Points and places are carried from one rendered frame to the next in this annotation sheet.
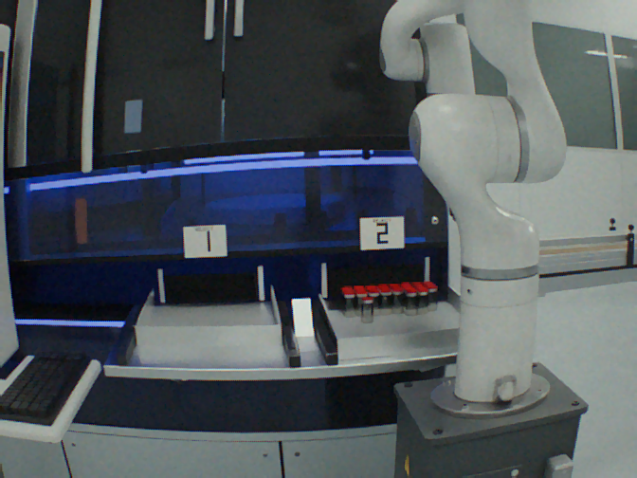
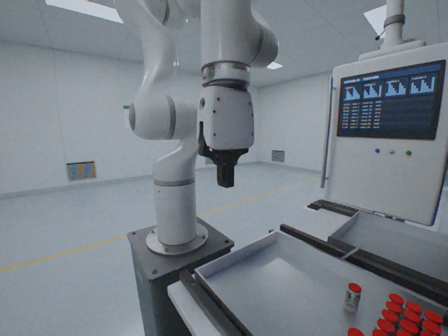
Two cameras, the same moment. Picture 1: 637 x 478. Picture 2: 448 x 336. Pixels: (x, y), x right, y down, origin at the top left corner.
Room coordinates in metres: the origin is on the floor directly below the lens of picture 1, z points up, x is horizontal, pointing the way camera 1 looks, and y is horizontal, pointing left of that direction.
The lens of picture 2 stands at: (1.57, -0.41, 1.18)
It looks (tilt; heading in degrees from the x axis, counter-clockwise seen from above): 10 degrees down; 147
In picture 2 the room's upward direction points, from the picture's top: straight up
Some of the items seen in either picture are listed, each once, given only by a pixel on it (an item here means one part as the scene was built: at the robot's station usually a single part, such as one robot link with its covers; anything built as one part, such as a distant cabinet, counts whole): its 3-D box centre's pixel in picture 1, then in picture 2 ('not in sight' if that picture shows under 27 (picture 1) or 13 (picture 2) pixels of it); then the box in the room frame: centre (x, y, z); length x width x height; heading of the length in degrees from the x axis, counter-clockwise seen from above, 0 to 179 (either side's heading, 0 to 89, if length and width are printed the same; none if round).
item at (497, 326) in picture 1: (498, 337); (176, 210); (1.05, -0.24, 0.95); 0.19 x 0.19 x 0.18
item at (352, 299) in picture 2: (367, 310); (352, 298); (1.48, -0.08, 0.90); 0.02 x 0.02 x 0.04
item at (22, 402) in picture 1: (43, 382); (353, 214); (1.24, 0.52, 0.82); 0.40 x 0.14 x 0.02; 3
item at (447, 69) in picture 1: (445, 58); (227, 31); (1.29, -0.22, 1.35); 0.09 x 0.08 x 0.13; 95
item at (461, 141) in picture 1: (479, 182); (183, 139); (1.05, -0.21, 1.16); 0.19 x 0.12 x 0.24; 95
